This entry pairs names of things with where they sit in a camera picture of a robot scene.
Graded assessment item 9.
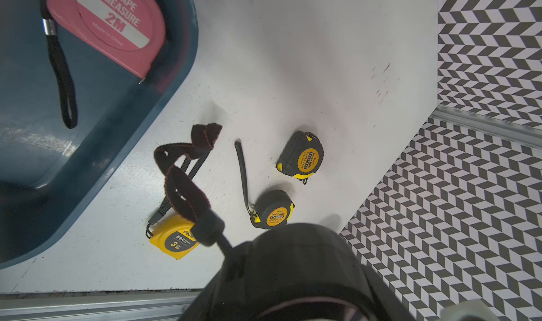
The small black tape measure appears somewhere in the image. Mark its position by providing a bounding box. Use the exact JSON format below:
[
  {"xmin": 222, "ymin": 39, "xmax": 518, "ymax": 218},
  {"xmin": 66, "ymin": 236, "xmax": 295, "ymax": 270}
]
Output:
[{"xmin": 146, "ymin": 123, "xmax": 232, "ymax": 260}]

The aluminium front rail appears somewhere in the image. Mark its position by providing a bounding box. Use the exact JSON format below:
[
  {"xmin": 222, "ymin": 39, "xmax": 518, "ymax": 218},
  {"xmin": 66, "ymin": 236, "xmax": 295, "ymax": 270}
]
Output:
[{"xmin": 1, "ymin": 290, "xmax": 199, "ymax": 320}]

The yellow black tape measure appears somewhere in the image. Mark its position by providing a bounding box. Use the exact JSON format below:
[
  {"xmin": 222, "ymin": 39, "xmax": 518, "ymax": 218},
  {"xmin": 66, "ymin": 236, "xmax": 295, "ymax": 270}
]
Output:
[
  {"xmin": 276, "ymin": 131, "xmax": 324, "ymax": 184},
  {"xmin": 234, "ymin": 140, "xmax": 295, "ymax": 229}
]

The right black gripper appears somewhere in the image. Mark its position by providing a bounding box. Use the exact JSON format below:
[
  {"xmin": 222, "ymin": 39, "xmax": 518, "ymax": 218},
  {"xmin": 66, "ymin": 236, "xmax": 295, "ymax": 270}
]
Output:
[{"xmin": 180, "ymin": 224, "xmax": 414, "ymax": 320}]

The pink tape measure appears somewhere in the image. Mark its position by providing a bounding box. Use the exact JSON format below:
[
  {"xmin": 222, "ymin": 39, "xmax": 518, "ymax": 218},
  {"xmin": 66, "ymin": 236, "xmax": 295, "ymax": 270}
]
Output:
[{"xmin": 40, "ymin": 0, "xmax": 166, "ymax": 129}]

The yellow square tape measure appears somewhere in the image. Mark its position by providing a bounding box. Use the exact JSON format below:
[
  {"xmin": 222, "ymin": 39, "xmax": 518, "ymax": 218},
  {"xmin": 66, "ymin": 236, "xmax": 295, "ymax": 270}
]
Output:
[{"xmin": 145, "ymin": 151, "xmax": 213, "ymax": 260}]

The teal plastic storage box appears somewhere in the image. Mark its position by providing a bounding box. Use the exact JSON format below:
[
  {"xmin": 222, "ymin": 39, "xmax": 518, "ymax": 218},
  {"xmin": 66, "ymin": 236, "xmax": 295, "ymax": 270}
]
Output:
[{"xmin": 1, "ymin": 0, "xmax": 198, "ymax": 268}]

